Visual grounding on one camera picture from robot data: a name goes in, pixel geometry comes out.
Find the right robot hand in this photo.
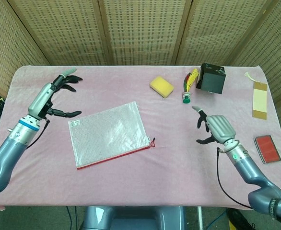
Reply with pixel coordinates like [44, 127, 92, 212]
[191, 105, 237, 146]

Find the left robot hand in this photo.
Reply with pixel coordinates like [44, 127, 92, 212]
[27, 67, 83, 120]

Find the clear red-zipper mesh pouch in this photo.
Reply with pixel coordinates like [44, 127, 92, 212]
[68, 101, 156, 170]

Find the feather shuttlecock green base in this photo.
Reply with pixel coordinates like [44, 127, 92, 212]
[181, 68, 199, 105]

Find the beige cardboard bookmark with tassel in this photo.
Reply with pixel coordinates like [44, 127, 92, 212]
[244, 71, 269, 119]

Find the black cardboard box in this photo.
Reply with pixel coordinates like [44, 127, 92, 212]
[195, 63, 227, 94]

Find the red ink pad case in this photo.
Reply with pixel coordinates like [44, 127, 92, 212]
[253, 135, 281, 165]

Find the yellow sponge green underside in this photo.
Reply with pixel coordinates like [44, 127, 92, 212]
[149, 76, 175, 99]

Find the pink plush tablecloth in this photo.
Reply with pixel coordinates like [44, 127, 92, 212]
[0, 64, 281, 212]

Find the woven bamboo folding screen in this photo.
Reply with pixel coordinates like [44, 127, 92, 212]
[0, 0, 281, 101]

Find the blue-grey robot torso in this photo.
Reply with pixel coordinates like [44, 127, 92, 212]
[79, 205, 188, 230]

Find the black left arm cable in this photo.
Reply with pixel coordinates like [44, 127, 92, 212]
[25, 119, 51, 149]

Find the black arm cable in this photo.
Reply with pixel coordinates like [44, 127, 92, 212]
[216, 147, 254, 209]
[25, 119, 51, 149]

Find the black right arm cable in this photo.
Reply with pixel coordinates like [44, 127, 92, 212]
[216, 147, 254, 209]

